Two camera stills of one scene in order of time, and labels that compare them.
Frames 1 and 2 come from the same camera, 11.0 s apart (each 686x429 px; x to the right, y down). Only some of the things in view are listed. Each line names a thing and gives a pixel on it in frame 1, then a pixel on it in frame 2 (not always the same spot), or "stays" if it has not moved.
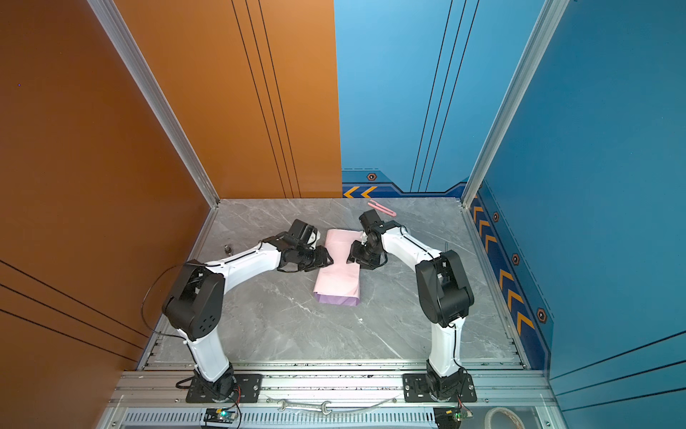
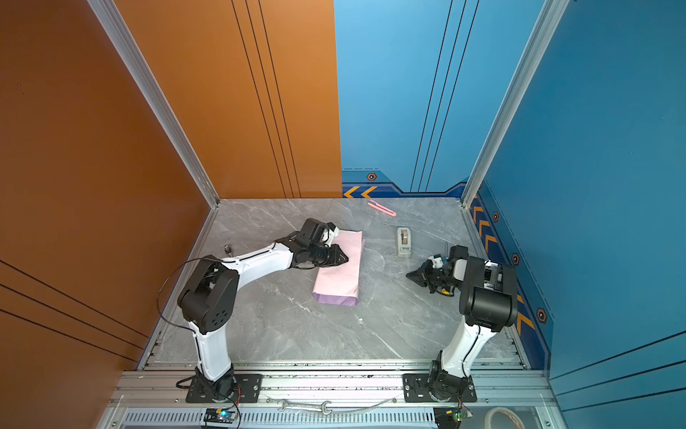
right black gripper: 354,253 → 420,276
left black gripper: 322,259 stays
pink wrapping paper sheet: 338,282 stays
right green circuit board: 448,417 stays
